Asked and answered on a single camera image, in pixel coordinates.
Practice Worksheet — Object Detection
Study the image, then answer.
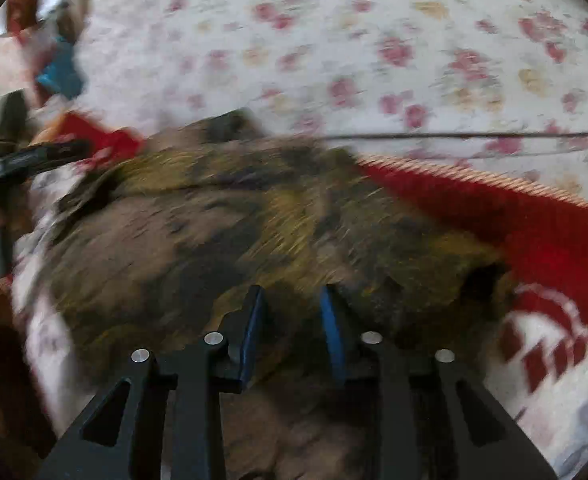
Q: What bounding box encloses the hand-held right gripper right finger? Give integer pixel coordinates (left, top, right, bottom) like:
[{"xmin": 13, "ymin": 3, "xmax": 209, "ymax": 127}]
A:
[{"xmin": 319, "ymin": 284, "xmax": 560, "ymax": 480}]

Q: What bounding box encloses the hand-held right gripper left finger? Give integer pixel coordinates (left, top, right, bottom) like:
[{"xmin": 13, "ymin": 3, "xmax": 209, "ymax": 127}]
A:
[{"xmin": 36, "ymin": 285, "xmax": 268, "ymax": 480}]

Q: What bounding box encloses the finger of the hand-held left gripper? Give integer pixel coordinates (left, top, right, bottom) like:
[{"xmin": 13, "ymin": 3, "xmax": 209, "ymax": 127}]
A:
[{"xmin": 0, "ymin": 140, "xmax": 93, "ymax": 196}]

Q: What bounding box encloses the brown yellow floral garment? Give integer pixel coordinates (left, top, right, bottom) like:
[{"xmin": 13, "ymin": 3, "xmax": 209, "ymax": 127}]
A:
[{"xmin": 39, "ymin": 109, "xmax": 521, "ymax": 480}]

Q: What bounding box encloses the red hanging cloth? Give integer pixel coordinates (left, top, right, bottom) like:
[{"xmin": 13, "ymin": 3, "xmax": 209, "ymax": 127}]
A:
[{"xmin": 5, "ymin": 0, "xmax": 41, "ymax": 38}]

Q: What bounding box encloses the red white floral blanket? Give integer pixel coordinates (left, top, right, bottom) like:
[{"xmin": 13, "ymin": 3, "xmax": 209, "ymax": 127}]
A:
[{"xmin": 10, "ymin": 110, "xmax": 588, "ymax": 480}]

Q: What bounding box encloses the white floral pillow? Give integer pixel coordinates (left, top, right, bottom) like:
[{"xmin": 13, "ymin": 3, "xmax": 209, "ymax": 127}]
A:
[{"xmin": 71, "ymin": 0, "xmax": 588, "ymax": 211}]

